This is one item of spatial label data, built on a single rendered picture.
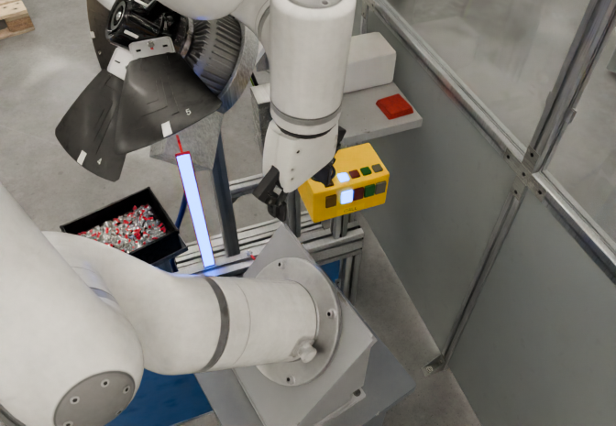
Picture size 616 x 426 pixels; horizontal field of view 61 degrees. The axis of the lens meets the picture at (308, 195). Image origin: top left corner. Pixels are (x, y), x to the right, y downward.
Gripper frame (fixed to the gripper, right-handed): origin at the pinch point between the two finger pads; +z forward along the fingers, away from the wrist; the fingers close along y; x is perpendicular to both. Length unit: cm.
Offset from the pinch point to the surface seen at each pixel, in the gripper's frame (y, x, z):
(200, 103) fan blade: -8.0, -32.8, 9.3
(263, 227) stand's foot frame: -50, -61, 123
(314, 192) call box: -13.2, -7.4, 18.4
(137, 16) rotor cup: -14, -60, 6
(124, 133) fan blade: 4.6, -40.7, 14.2
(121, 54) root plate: -11, -65, 17
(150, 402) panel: 27, -26, 93
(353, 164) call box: -24.0, -6.8, 18.4
